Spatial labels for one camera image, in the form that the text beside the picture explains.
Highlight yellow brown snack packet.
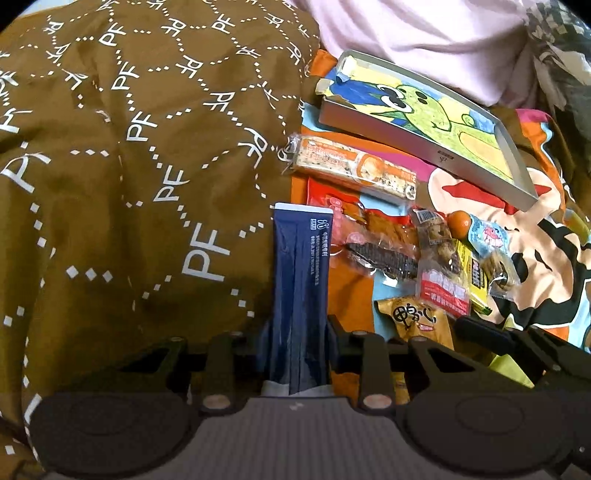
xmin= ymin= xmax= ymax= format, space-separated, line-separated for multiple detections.
xmin=375 ymin=296 xmax=454 ymax=350

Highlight navy blue snack packet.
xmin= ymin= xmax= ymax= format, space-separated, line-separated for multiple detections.
xmin=259 ymin=203 xmax=334 ymax=397

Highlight red white snack packet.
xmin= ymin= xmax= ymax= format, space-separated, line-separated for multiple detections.
xmin=416 ymin=259 xmax=471 ymax=319

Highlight clear pack dark snack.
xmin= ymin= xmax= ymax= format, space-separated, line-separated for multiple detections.
xmin=331 ymin=229 xmax=420 ymax=281

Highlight red orange snack packet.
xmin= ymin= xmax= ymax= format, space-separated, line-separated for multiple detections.
xmin=307 ymin=178 xmax=420 ymax=260

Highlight clear pack brown nuts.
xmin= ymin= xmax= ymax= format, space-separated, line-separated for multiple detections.
xmin=481 ymin=249 xmax=521 ymax=299

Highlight small orange fruit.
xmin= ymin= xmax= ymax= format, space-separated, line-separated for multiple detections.
xmin=447 ymin=210 xmax=472 ymax=241

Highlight light blue sausage packet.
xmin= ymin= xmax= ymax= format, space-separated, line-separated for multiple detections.
xmin=467 ymin=215 xmax=509 ymax=258

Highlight colourful cartoon blanket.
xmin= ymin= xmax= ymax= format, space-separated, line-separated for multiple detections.
xmin=285 ymin=48 xmax=591 ymax=407

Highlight orange rice cracker pack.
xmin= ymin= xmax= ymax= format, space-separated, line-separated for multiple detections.
xmin=283 ymin=134 xmax=417 ymax=203

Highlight grey cartoon tray box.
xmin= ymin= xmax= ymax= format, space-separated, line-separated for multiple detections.
xmin=315 ymin=50 xmax=538 ymax=211

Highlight brown patterned quilt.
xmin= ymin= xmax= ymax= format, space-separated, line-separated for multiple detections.
xmin=1 ymin=1 xmax=320 ymax=479

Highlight pink bed sheet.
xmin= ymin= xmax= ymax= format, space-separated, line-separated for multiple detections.
xmin=294 ymin=0 xmax=538 ymax=108

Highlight black white patterned cloth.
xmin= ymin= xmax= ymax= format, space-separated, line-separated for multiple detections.
xmin=524 ymin=1 xmax=590 ymax=142

